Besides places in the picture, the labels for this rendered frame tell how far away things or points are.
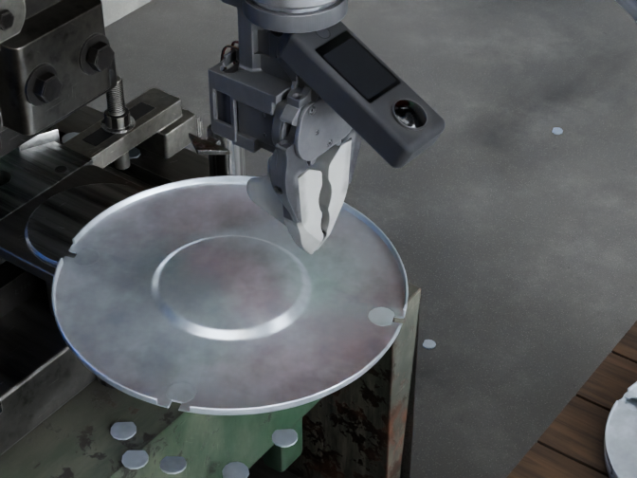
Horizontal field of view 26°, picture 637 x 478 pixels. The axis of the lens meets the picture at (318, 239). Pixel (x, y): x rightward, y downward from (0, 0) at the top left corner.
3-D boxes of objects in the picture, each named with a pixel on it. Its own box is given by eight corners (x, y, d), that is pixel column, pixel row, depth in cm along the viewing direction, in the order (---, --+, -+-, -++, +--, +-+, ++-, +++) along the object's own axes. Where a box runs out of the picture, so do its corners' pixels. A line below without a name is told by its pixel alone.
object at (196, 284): (362, 451, 100) (363, 444, 99) (-8, 371, 105) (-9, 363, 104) (436, 215, 122) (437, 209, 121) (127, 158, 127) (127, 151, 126)
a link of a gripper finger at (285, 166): (307, 194, 102) (306, 93, 97) (326, 203, 101) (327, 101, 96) (267, 225, 99) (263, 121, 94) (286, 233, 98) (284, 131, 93)
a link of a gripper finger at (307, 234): (263, 228, 107) (261, 126, 101) (324, 256, 104) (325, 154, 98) (238, 247, 105) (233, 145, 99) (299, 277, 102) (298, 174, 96)
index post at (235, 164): (249, 199, 136) (245, 117, 130) (229, 213, 134) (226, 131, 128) (227, 189, 138) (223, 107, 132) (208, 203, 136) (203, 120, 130)
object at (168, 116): (203, 135, 145) (198, 48, 139) (92, 211, 135) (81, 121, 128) (160, 116, 148) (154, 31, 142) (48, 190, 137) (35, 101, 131)
